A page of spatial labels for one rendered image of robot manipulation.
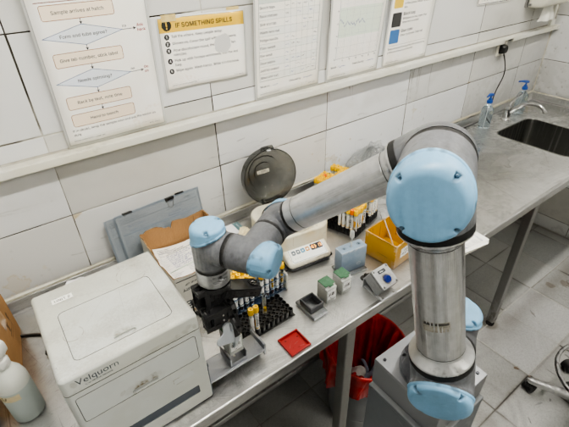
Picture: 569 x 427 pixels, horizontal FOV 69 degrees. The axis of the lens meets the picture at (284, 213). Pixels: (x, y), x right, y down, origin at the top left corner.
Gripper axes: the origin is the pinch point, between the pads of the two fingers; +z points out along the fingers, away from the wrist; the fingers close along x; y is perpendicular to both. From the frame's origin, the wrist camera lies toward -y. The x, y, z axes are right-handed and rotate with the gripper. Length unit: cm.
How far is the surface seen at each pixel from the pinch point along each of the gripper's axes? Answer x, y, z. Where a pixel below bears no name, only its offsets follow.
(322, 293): -3.8, -34.2, 9.4
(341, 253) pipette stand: -8.3, -46.1, 2.3
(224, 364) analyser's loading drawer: 0.9, 3.3, 8.4
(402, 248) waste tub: 0, -66, 5
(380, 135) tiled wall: -59, -120, -1
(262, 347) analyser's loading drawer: 2.4, -7.4, 8.4
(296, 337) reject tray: 2.9, -18.8, 12.2
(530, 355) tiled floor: 29, -152, 100
